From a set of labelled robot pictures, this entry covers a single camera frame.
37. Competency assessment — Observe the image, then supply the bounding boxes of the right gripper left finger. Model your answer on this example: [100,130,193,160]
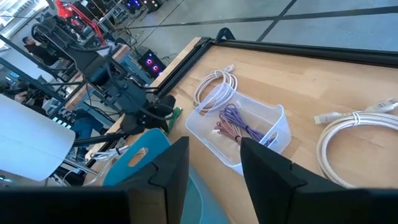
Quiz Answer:
[115,136,190,224]

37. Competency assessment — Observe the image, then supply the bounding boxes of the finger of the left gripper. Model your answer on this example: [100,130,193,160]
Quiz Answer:
[119,113,169,137]
[144,94,177,122]

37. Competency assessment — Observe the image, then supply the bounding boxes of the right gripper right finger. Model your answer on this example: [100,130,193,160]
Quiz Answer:
[241,138,371,224]

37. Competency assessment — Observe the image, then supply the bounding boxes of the blue plastic bin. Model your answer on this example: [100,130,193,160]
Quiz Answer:
[102,128,233,224]

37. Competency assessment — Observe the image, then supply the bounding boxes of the pink USB cable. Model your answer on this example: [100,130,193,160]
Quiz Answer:
[213,120,244,144]

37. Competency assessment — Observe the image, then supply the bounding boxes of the purple USB cable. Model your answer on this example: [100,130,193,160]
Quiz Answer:
[218,103,277,147]

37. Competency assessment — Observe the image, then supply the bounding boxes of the black computer pink fans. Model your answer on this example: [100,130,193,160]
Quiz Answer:
[137,49,168,79]

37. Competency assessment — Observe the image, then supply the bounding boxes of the person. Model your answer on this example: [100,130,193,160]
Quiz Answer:
[21,35,60,68]
[12,83,105,147]

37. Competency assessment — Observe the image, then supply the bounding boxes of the clear plastic bin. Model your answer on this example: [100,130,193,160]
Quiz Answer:
[185,82,293,175]

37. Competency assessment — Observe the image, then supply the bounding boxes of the black computer purple lights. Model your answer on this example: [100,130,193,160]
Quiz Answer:
[124,0,164,13]

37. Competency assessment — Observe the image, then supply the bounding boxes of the black frame clamp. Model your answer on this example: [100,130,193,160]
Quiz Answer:
[215,27,236,43]

